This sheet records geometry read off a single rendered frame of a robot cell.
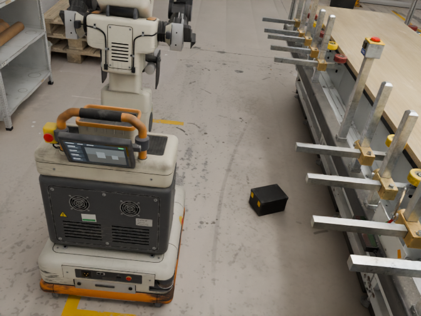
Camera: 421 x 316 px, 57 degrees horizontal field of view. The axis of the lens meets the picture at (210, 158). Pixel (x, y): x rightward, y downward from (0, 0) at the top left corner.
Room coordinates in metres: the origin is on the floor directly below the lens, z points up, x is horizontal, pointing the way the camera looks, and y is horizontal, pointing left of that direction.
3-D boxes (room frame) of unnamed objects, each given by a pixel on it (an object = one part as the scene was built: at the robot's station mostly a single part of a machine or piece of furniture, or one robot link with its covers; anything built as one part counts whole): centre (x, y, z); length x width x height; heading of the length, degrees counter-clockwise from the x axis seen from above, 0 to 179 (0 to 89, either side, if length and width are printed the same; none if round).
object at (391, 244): (1.03, -0.66, 0.75); 0.26 x 0.01 x 0.10; 2
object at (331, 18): (2.50, -0.63, 0.90); 0.04 x 0.04 x 0.48; 2
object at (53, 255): (1.44, 0.42, 0.16); 0.67 x 0.64 x 0.25; 2
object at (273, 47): (2.71, -0.54, 0.83); 0.43 x 0.03 x 0.04; 92
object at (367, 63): (1.77, -0.66, 0.93); 0.05 x 0.05 x 0.45; 2
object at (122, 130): (1.33, 0.41, 0.87); 0.23 x 0.15 x 0.11; 92
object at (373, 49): (1.76, -0.66, 1.18); 0.07 x 0.07 x 0.08; 2
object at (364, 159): (1.48, -0.67, 0.81); 0.14 x 0.06 x 0.05; 2
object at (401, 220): (0.98, -0.69, 0.85); 0.14 x 0.06 x 0.05; 2
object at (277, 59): (2.46, -0.55, 0.84); 0.43 x 0.03 x 0.04; 92
